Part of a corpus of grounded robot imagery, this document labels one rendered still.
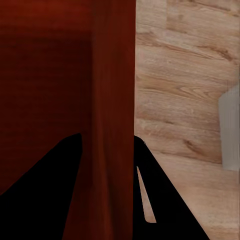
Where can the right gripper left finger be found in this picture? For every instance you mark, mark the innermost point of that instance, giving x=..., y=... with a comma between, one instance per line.
x=36, y=206

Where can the storage box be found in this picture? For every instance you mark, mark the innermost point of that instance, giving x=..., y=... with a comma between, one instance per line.
x=68, y=67

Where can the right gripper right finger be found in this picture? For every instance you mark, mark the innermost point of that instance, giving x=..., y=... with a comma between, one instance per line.
x=174, y=219

